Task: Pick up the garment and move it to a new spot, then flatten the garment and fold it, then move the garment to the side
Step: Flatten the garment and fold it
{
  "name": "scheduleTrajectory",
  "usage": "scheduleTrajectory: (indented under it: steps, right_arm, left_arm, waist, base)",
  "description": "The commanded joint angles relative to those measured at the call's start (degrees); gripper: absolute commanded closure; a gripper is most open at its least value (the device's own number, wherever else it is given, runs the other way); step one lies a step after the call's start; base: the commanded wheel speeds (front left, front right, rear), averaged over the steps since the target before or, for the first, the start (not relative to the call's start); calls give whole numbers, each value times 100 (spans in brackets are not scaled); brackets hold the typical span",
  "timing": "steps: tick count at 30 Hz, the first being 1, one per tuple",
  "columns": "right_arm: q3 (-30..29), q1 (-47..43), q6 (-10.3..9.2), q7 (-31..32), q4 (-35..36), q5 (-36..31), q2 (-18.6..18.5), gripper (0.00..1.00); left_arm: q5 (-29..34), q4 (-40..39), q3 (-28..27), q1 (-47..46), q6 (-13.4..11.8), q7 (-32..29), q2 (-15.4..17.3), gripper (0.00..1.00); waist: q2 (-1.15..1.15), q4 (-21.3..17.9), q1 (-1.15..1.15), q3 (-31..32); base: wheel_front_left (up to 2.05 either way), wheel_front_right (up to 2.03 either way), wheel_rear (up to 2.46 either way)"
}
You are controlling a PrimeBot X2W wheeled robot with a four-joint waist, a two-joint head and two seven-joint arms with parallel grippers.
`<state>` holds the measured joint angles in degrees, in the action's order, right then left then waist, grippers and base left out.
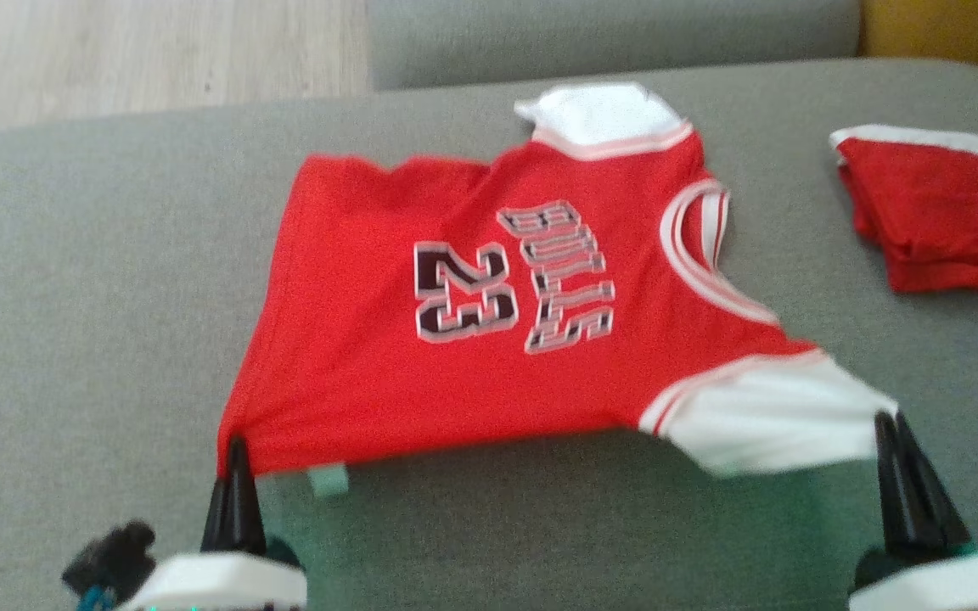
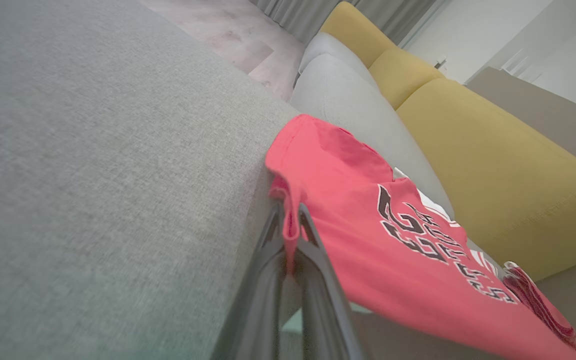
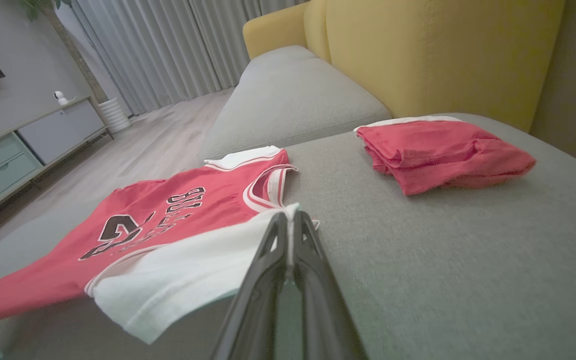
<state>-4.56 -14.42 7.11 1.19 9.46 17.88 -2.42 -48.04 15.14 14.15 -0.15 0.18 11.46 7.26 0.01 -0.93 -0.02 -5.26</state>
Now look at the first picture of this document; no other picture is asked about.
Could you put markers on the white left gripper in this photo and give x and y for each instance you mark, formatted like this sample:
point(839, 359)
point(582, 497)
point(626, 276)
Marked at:
point(217, 581)

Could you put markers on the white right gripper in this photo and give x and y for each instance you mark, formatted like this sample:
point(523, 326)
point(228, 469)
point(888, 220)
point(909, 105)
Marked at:
point(939, 585)

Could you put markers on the red basketball jersey white sleeves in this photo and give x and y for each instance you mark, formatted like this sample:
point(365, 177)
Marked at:
point(353, 356)

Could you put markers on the red shorts with white trim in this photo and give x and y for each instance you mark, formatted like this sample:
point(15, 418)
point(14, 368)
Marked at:
point(939, 212)

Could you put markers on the large grey sofa seat cushion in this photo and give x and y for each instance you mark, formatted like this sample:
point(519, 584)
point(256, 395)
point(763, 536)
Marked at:
point(73, 339)

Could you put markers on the yellow sofa back cushion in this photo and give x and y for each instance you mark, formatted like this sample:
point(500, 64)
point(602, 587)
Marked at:
point(956, 34)

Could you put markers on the small grey sofa seat cushion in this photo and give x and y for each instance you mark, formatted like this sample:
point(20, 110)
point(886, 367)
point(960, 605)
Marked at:
point(608, 38)

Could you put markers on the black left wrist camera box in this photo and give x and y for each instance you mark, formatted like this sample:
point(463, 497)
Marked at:
point(111, 556)

